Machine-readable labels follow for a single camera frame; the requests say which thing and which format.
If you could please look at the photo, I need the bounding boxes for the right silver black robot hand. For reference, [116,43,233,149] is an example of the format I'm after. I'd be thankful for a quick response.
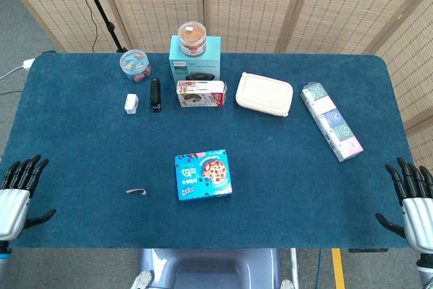
[374,156,433,254]

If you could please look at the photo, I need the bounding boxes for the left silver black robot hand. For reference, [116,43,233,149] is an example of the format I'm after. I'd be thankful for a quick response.
[0,154,58,241]

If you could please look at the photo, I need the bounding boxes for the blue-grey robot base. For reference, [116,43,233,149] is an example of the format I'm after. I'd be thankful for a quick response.
[130,248,295,289]

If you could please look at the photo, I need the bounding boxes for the blue cookie box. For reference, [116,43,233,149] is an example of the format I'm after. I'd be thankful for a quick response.
[174,149,233,202]

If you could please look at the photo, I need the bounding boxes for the white red cake mix box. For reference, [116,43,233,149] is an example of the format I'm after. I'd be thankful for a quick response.
[176,80,228,108]

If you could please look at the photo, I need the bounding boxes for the teal Philips product box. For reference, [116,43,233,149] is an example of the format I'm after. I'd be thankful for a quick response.
[168,35,222,91]

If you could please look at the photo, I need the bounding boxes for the yellow floor tape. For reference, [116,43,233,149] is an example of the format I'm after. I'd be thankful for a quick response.
[331,248,346,289]

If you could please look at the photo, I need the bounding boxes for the blue felt table cloth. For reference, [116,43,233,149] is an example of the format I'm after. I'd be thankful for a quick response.
[0,52,420,250]

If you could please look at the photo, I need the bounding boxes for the multicolour tissue pack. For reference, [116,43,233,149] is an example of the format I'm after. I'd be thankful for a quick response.
[300,81,365,162]

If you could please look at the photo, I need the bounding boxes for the white metal pole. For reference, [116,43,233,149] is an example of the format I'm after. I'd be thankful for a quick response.
[290,248,299,289]

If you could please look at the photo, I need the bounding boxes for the white power adapter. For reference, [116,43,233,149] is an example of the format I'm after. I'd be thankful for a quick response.
[124,93,139,114]

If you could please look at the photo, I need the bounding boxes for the black stapler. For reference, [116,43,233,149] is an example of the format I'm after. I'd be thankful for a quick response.
[149,79,163,114]

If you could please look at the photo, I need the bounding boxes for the clear jar of binder clips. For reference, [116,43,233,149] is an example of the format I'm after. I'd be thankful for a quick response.
[118,49,152,84]

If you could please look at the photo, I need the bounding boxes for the beige lidded food container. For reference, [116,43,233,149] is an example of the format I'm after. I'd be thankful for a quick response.
[235,72,294,118]

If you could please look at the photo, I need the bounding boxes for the black tripod stand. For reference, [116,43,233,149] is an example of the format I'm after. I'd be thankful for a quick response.
[74,0,129,53]

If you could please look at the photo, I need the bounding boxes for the clear jar with brown snacks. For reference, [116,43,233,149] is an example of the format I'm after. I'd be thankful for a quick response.
[177,21,207,57]

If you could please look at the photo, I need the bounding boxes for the bamboo folding screen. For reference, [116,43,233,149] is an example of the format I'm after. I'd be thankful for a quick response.
[0,0,433,168]

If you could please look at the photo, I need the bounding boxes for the thin blue floor cable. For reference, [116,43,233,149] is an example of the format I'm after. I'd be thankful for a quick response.
[316,248,324,289]

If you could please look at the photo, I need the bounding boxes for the white power cable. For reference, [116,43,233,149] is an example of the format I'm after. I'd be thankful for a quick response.
[0,64,25,81]

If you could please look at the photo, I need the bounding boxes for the thin black hanging cable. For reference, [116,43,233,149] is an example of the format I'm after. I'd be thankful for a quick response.
[69,0,99,53]

